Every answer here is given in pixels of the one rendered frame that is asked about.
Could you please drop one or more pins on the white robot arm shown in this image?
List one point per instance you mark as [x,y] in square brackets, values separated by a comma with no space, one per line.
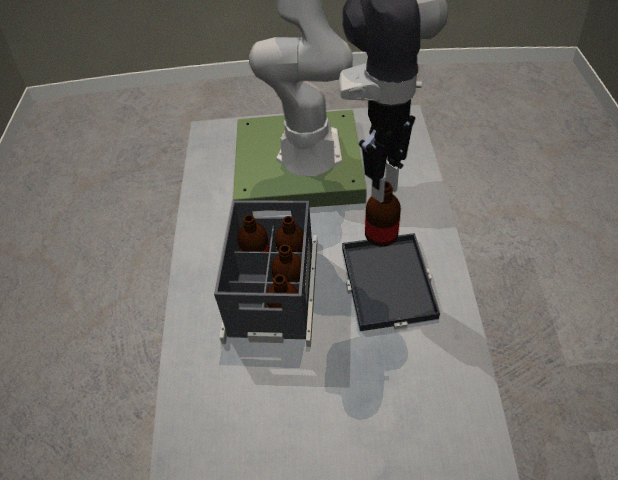
[389,31]

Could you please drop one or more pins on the grey divided crate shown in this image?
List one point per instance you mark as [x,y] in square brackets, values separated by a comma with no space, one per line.
[241,278]

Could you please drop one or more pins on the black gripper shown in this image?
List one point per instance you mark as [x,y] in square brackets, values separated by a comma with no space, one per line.
[377,149]

